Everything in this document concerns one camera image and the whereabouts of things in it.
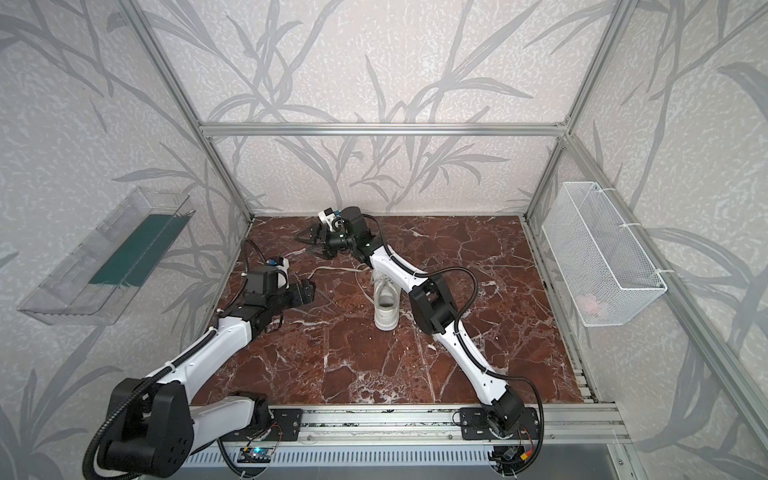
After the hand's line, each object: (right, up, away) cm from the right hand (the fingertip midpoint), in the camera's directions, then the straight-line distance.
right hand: (302, 236), depth 87 cm
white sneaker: (+25, -19, +4) cm, 32 cm away
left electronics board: (-6, -53, -16) cm, 56 cm away
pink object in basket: (+76, -16, -15) cm, 79 cm away
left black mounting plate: (0, -47, -14) cm, 49 cm away
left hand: (+1, -12, +1) cm, 12 cm away
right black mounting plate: (+48, -47, -14) cm, 69 cm away
